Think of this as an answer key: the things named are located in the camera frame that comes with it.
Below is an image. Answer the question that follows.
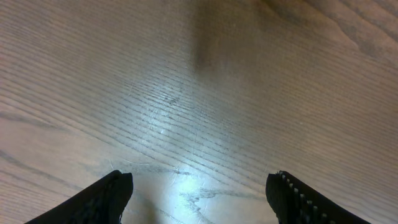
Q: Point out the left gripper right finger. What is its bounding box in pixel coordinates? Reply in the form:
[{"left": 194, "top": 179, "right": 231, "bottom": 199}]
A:
[{"left": 266, "top": 170, "right": 369, "bottom": 224}]

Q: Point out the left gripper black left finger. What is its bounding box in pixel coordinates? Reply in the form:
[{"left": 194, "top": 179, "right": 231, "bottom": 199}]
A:
[{"left": 27, "top": 170, "right": 134, "bottom": 224}]

